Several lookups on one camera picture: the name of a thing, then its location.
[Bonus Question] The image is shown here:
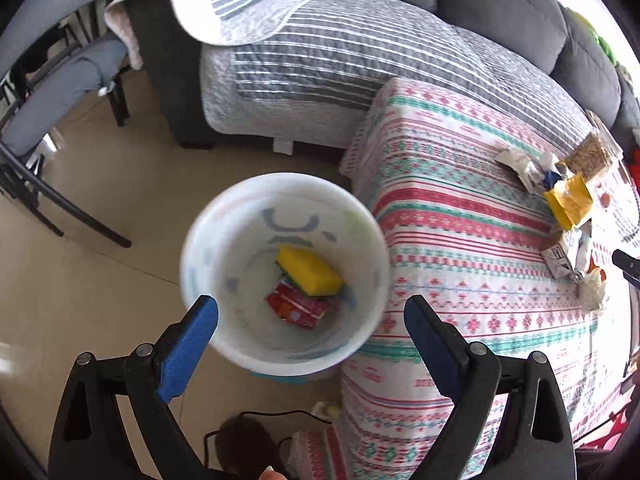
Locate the green yellow sponge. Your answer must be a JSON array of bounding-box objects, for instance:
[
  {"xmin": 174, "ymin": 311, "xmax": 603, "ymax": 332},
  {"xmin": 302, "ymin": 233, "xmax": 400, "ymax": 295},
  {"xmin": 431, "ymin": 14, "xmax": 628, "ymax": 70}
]
[{"xmin": 276, "ymin": 246, "xmax": 344, "ymax": 297}]

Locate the white trash bin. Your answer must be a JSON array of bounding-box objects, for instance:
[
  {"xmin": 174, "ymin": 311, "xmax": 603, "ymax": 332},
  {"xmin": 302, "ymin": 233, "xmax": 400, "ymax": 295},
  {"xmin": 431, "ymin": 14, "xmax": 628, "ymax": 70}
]
[{"xmin": 180, "ymin": 172, "xmax": 390, "ymax": 377}]

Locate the white printed wrapper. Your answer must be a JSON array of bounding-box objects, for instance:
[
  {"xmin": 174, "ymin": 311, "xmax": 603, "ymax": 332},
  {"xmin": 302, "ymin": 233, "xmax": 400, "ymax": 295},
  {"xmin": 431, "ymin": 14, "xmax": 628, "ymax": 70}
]
[{"xmin": 539, "ymin": 221, "xmax": 592, "ymax": 284}]

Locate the clear box of nuts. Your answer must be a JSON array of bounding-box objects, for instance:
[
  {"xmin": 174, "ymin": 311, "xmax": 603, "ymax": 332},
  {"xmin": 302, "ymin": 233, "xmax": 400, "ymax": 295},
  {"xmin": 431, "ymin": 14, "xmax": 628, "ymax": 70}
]
[{"xmin": 561, "ymin": 132, "xmax": 612, "ymax": 182}]

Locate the brown slipper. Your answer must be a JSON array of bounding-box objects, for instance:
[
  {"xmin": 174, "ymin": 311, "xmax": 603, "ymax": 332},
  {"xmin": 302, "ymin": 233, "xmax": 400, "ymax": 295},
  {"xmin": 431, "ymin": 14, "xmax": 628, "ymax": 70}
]
[{"xmin": 214, "ymin": 416, "xmax": 288, "ymax": 480}]

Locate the crumpled white wrapper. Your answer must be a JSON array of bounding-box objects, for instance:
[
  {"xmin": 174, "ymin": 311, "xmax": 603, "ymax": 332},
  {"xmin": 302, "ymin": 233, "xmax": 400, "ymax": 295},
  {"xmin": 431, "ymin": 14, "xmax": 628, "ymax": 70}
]
[{"xmin": 495, "ymin": 148, "xmax": 564, "ymax": 195}]

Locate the patterned pink green tablecloth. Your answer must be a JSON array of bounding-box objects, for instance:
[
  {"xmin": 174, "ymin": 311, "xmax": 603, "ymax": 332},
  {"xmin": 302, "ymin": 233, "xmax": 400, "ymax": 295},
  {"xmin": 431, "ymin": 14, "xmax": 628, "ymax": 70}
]
[{"xmin": 291, "ymin": 78, "xmax": 639, "ymax": 479}]

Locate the red snack packet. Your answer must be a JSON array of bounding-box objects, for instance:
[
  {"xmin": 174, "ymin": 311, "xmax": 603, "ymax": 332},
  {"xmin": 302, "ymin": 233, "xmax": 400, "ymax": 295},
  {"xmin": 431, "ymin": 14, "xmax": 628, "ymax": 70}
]
[{"xmin": 265, "ymin": 278, "xmax": 338, "ymax": 330}]

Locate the dark grey sofa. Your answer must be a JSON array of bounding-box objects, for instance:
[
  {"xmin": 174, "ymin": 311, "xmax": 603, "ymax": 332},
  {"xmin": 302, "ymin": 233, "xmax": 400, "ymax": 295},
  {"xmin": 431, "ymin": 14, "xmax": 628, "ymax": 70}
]
[{"xmin": 127, "ymin": 0, "xmax": 640, "ymax": 149}]

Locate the blue grey chair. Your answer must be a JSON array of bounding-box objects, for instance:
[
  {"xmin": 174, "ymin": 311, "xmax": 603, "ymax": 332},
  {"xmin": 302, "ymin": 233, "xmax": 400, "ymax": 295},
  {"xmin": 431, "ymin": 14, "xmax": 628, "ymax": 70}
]
[{"xmin": 1, "ymin": 0, "xmax": 129, "ymax": 157}]

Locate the grey striped sofa cover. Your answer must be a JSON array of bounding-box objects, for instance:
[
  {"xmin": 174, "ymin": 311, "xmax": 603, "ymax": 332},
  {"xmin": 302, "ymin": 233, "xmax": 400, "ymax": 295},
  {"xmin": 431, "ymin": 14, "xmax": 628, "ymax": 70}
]
[{"xmin": 104, "ymin": 0, "xmax": 594, "ymax": 154}]

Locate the black cable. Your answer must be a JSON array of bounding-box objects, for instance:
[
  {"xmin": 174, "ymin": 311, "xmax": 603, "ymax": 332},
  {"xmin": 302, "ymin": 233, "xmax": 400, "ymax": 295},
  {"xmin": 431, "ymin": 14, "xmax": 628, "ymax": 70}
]
[{"xmin": 202, "ymin": 408, "xmax": 334, "ymax": 470}]

